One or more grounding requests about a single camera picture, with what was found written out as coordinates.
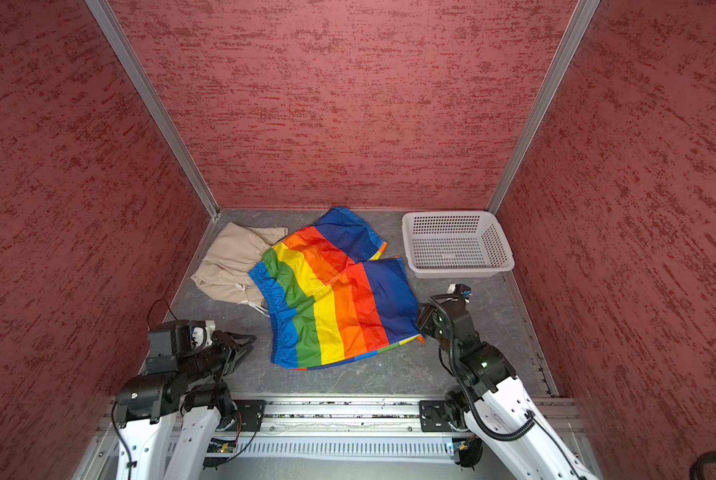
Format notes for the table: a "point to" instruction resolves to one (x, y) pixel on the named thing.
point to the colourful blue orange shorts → (328, 296)
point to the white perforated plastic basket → (455, 244)
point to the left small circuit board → (217, 445)
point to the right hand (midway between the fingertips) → (422, 315)
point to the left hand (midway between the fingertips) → (256, 347)
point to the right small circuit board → (460, 444)
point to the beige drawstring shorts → (224, 274)
